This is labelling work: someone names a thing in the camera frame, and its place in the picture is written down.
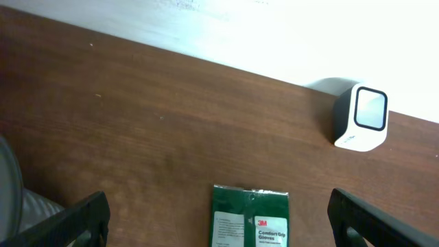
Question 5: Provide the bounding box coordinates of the green 3M wipes pack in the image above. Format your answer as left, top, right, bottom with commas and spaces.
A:
209, 185, 290, 247

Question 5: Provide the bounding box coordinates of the white barcode scanner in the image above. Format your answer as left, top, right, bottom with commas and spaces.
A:
333, 84, 389, 152

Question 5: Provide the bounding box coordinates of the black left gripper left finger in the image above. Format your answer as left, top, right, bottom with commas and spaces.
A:
1, 191, 110, 246

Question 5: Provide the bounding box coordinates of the grey plastic basket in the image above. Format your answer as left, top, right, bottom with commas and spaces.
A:
1, 137, 64, 241

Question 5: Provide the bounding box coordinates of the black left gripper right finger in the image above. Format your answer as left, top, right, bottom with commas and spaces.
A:
327, 188, 438, 247

